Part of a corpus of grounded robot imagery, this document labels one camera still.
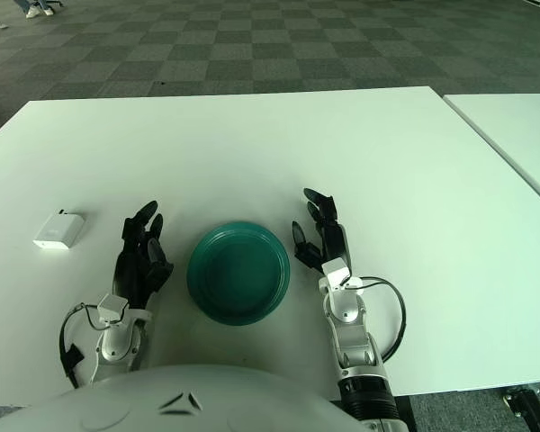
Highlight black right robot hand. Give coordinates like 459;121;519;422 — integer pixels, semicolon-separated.
291;187;362;293

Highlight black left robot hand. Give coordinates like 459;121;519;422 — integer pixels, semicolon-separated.
97;201;176;326

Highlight white charger block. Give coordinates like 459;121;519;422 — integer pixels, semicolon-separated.
32;209;86;252

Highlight green round plate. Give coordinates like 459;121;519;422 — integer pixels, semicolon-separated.
186;220;293;326

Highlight white robot torso shell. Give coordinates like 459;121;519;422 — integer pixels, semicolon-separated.
0;363;365;432

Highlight white neighbouring table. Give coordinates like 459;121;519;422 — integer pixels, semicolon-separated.
443;92;540;203

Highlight person legs with white sneakers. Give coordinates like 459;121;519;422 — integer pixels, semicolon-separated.
15;0;56;19

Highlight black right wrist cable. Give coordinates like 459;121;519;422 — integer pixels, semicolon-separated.
358;276;409;362

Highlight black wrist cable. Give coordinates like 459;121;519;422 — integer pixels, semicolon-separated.
358;276;409;362
58;303;101;388

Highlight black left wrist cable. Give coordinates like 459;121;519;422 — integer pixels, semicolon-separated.
58;303;101;388

